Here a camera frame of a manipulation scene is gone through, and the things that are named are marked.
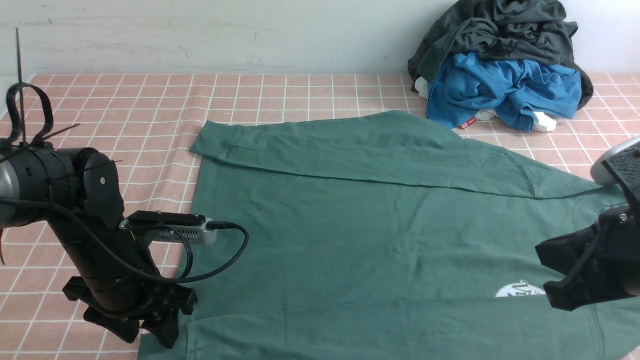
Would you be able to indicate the pink checkered tablecloth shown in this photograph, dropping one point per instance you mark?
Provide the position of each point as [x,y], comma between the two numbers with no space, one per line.
[147,122]

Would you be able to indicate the blue crumpled garment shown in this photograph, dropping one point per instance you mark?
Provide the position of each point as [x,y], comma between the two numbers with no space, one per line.
[514,89]

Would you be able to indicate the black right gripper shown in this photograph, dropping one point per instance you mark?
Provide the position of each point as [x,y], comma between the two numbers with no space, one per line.
[599,263]

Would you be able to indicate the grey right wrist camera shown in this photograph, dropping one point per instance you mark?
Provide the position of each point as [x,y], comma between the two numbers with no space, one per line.
[620,165]

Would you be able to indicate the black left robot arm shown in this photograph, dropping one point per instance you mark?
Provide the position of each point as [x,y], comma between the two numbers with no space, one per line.
[76,192]

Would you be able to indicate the dark grey crumpled garment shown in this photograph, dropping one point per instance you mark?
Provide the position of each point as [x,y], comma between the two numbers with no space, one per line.
[500,30]

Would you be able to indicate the black cable tie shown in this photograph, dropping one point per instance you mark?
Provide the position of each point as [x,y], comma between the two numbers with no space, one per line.
[15,104]

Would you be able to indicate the green long-sleeve top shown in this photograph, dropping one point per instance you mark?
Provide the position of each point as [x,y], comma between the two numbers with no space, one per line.
[389,237]

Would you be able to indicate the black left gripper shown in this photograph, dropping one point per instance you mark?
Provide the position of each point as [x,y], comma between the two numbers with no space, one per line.
[118,278]

